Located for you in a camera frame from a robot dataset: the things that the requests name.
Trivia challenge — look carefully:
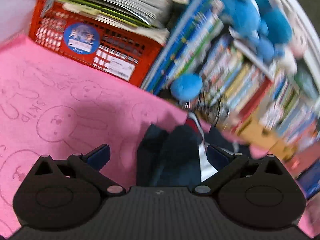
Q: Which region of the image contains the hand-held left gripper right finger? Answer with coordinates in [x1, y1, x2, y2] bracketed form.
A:
[192, 144, 287, 195]

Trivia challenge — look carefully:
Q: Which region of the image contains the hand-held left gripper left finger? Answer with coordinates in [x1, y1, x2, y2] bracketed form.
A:
[34, 144, 125, 197]

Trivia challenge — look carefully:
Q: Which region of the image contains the white and navy jacket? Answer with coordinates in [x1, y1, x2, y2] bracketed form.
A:
[136, 111, 253, 188]

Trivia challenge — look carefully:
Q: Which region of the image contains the miniature black bicycle model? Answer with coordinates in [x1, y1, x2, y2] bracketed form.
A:
[184, 90, 230, 128]

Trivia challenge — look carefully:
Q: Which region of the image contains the wooden drawer organizer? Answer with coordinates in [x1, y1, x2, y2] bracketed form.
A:
[231, 115, 298, 160]

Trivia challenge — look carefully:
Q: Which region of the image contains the pink printed blanket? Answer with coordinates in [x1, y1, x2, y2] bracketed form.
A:
[0, 34, 320, 239]

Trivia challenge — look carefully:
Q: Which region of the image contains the row of colourful children's books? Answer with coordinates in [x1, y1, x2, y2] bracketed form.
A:
[197, 32, 320, 143]

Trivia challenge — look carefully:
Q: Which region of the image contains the red plastic crate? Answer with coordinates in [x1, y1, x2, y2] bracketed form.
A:
[29, 0, 165, 88]

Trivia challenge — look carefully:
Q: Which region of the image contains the row of tall blue books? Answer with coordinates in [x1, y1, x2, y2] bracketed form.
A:
[141, 0, 225, 94]

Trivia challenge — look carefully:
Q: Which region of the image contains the blue cat plush toy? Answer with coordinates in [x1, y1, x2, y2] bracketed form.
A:
[250, 0, 293, 45]

